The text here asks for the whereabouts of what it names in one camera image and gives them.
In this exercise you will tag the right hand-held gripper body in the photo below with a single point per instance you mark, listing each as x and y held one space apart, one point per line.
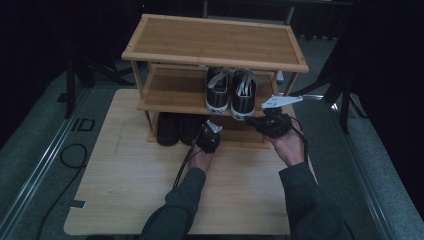
275 125

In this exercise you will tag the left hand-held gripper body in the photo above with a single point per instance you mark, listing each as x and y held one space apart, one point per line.
208 140

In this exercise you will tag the black white lace-up sneaker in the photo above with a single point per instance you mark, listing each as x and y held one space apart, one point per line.
217 96
243 100

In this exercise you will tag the black shoe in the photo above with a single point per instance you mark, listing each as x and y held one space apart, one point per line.
190 128
167 128

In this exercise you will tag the wooden shoe rack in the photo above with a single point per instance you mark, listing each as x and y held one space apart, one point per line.
213 43

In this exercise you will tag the person's left hand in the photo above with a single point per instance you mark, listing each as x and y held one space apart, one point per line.
200 160

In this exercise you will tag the person's right hand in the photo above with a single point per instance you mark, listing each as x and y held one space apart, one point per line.
290 146

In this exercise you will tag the black metal stand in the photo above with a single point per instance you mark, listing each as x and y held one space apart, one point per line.
345 100
70 90

